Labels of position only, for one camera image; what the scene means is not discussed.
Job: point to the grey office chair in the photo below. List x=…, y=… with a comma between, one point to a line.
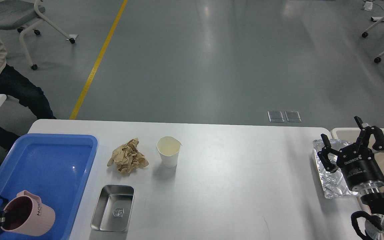
x=24, y=17

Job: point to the aluminium foil tray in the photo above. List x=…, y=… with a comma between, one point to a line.
x=333, y=184

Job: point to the floor outlet plate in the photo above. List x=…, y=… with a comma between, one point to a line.
x=293, y=116
x=275, y=116

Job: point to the person in beige sweater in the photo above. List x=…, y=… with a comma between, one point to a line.
x=14, y=84

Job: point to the crumpled brown paper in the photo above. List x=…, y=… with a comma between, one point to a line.
x=127, y=158

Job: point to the white paper cup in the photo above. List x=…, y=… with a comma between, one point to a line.
x=169, y=148

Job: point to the blue plastic tray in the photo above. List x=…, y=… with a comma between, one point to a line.
x=54, y=167

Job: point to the floor outlet plate right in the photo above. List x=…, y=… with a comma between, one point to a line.
x=293, y=116

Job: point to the pink mug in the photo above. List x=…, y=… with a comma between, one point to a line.
x=27, y=214

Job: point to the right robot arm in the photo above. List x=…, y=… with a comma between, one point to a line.
x=368, y=226

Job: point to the floor outlet plate left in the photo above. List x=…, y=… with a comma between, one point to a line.
x=275, y=116

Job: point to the stainless steel rectangular dish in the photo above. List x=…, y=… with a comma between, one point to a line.
x=113, y=209

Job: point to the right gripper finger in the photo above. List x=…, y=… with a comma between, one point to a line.
x=365, y=133
x=324, y=154

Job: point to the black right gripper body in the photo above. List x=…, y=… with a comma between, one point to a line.
x=358, y=166

